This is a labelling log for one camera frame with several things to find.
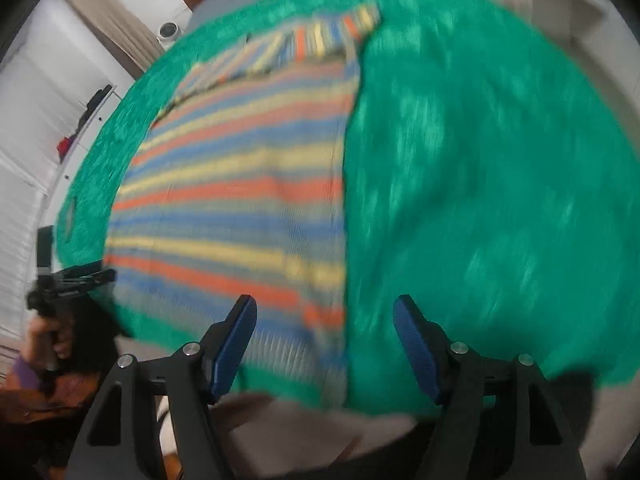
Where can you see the white fan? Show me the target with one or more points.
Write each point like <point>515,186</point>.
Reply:
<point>168,31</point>

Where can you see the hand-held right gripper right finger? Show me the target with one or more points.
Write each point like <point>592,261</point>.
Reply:
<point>417,347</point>

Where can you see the striped knit sweater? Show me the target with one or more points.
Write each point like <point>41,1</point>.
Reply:
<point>235,185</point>

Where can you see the green plush blanket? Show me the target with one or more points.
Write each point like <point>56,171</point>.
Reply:
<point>475,185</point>

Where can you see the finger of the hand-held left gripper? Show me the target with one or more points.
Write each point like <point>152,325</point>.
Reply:
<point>92,280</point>
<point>80,269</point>

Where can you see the red cloth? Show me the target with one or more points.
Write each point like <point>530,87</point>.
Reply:
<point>65,146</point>

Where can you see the person's left hand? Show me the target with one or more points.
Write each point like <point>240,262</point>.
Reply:
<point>60,340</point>

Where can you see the beige curtain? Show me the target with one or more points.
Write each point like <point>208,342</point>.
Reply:
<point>115,25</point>

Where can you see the dark clothes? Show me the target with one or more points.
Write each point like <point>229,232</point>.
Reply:
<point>97,97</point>

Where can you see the person's brown clothing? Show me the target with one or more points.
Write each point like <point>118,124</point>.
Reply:
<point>50,395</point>

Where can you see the white dresser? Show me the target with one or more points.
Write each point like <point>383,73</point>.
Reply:
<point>75,160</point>

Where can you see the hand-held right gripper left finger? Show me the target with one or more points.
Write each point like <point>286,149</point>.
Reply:
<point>235,347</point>

